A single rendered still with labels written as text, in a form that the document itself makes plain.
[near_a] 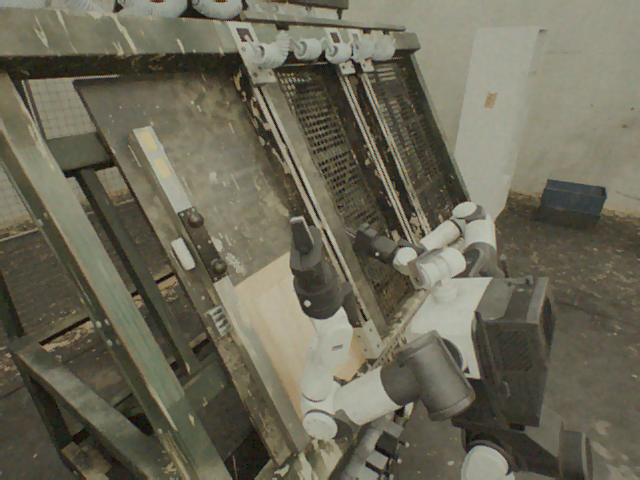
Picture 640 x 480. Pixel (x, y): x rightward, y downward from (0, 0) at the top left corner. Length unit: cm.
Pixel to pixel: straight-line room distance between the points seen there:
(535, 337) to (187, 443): 76
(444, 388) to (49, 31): 105
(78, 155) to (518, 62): 421
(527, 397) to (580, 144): 529
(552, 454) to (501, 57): 405
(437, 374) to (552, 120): 545
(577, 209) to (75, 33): 492
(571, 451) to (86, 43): 141
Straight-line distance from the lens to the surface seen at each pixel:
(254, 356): 106
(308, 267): 62
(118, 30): 109
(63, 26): 104
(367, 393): 88
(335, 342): 77
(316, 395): 91
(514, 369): 94
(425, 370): 80
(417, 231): 191
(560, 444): 116
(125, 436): 149
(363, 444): 142
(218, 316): 105
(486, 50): 474
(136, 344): 90
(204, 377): 107
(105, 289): 89
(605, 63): 599
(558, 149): 613
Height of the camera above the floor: 190
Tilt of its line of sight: 27 degrees down
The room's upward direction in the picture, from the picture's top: straight up
